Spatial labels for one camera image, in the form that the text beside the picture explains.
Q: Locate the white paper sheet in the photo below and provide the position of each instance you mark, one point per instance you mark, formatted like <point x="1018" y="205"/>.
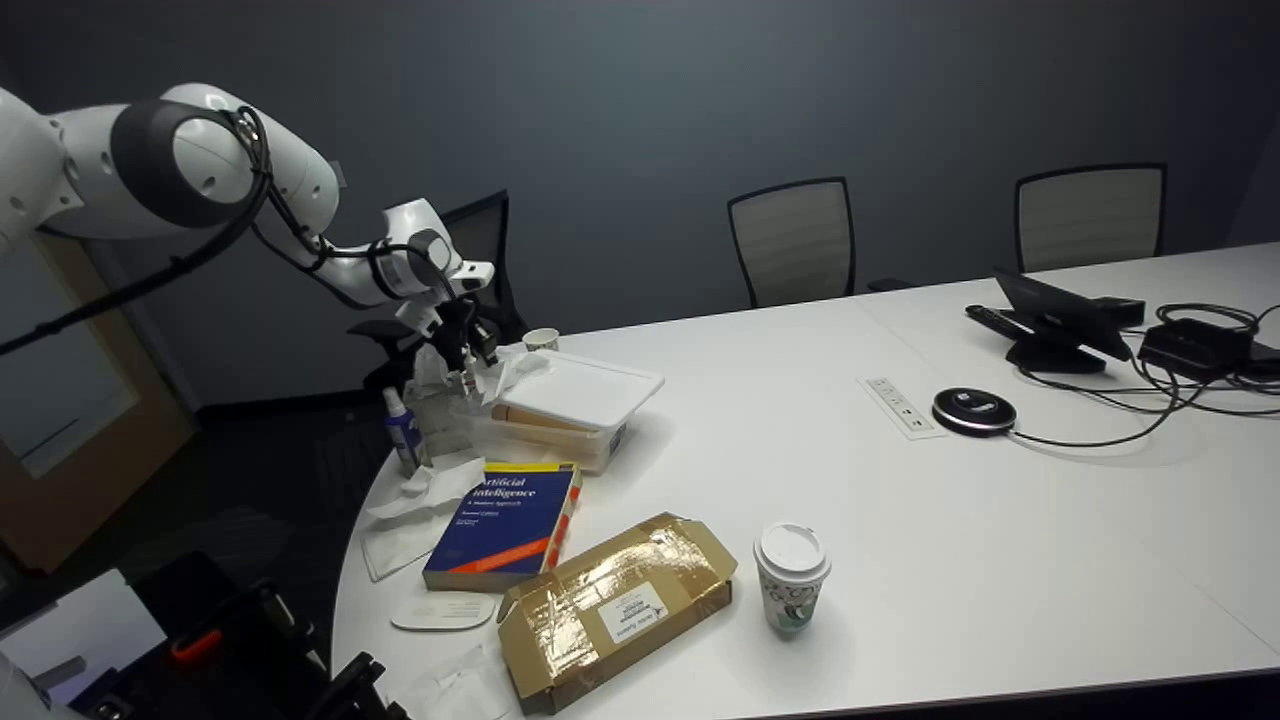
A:
<point x="84" y="633"/>

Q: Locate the grey office chair right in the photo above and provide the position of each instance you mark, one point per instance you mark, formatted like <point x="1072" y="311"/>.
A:
<point x="1089" y="215"/>

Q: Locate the small paper cup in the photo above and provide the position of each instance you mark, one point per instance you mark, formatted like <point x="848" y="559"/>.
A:
<point x="542" y="341"/>

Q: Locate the white lidded coffee cup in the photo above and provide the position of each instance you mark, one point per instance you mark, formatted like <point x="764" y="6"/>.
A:
<point x="794" y="568"/>

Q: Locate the wooden door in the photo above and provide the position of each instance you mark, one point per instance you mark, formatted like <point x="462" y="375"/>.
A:
<point x="84" y="422"/>

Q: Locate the grey office chair middle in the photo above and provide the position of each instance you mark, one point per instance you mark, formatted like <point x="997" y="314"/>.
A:
<point x="794" y="243"/>

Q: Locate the black clamp orange handle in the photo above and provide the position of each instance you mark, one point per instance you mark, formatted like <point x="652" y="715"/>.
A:
<point x="246" y="625"/>

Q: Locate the blue spray bottle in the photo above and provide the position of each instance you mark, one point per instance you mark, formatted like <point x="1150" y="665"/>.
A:
<point x="400" y="429"/>

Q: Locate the blue and orange book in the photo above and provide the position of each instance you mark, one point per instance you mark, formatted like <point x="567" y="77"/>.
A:
<point x="506" y="529"/>

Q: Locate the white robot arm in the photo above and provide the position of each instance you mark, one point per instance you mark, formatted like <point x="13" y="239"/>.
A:
<point x="210" y="161"/>

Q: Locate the black perforated mounting board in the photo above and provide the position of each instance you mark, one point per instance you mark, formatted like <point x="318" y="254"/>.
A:
<point x="286" y="686"/>

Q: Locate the grey patterned tissue box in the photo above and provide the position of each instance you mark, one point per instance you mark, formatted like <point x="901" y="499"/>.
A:
<point x="440" y="404"/>

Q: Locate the black mesh office chair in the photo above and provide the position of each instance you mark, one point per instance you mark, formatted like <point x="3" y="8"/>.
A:
<point x="478" y="232"/>

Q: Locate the grey office chair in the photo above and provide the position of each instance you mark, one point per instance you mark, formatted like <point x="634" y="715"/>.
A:
<point x="794" y="243"/>
<point x="1089" y="215"/>

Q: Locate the black power adapter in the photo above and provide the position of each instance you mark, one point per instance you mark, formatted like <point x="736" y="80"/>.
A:
<point x="1211" y="341"/>

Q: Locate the round black speaker puck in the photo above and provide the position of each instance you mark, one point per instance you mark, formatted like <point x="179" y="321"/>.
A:
<point x="972" y="414"/>

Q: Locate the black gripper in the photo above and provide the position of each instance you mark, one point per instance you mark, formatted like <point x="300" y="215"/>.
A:
<point x="458" y="335"/>

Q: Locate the black conference phone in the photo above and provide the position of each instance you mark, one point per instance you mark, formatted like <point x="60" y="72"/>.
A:
<point x="1057" y="329"/>

